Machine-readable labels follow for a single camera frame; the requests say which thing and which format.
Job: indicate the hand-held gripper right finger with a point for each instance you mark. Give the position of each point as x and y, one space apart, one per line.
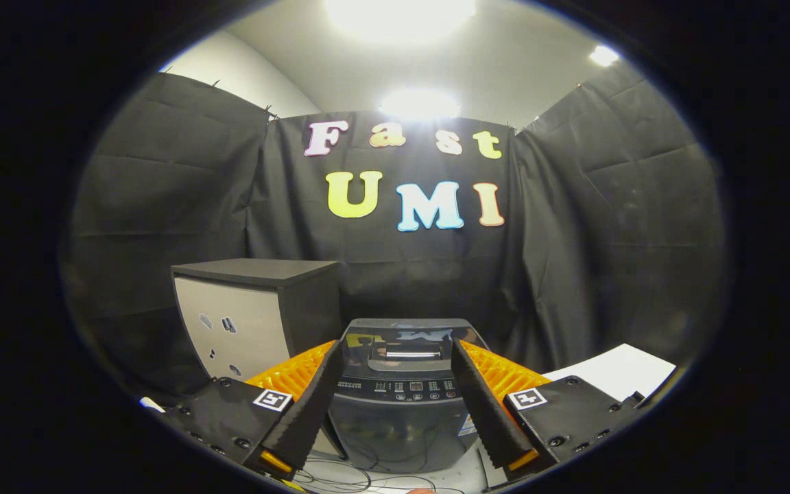
484 412

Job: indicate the grey cabinet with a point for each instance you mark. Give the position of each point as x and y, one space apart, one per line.
230 322

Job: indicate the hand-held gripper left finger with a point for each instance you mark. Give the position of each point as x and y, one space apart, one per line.
306 418

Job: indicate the white board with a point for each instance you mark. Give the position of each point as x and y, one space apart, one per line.
621 370

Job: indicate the large ceiling light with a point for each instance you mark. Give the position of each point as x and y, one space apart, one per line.
398 17

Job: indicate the black backdrop cloth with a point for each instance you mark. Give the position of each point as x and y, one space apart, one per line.
196 206

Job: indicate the small white object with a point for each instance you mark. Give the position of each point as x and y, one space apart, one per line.
151 405

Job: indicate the grey washing machine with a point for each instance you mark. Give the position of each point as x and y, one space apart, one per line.
395 432

